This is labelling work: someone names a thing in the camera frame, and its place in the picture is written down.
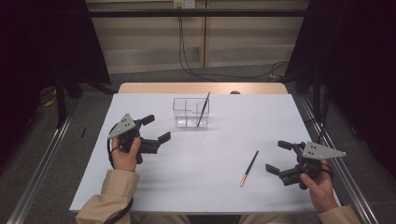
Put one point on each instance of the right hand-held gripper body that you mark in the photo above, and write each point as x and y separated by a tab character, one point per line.
306	169

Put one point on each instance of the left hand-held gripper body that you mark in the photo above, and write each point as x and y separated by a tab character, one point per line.
130	140

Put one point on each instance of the clear plastic organizer box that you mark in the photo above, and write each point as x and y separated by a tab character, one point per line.
186	121

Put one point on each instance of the person's left hand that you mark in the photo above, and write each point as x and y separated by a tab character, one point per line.
124	160

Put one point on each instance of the person's right hand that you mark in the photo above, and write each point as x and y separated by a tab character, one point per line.
320	193

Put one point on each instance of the light wooden table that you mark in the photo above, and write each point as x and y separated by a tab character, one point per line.
171	88

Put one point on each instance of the white table board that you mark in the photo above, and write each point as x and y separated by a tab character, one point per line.
202	161

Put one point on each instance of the small black floor object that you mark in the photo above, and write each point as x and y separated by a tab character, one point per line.
83	132

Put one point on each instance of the person's right leg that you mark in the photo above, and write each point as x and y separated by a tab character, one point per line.
277	219

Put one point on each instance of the person's leg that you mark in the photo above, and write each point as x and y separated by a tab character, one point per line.
277	219
162	219

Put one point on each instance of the dark round table grommet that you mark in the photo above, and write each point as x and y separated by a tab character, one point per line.
235	92

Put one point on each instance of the black metal stand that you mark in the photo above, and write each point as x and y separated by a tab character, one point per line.
60	102

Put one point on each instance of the person's left leg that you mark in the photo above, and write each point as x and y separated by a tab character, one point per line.
162	219

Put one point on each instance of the black curtain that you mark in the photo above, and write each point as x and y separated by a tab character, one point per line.
37	46
358	62

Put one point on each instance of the aluminium floor rail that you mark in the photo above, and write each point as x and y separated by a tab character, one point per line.
351	186
40	168

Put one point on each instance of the black horizontal frame bar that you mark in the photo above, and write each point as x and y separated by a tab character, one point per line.
186	13

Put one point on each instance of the white wall socket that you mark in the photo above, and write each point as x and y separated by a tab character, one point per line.
184	3

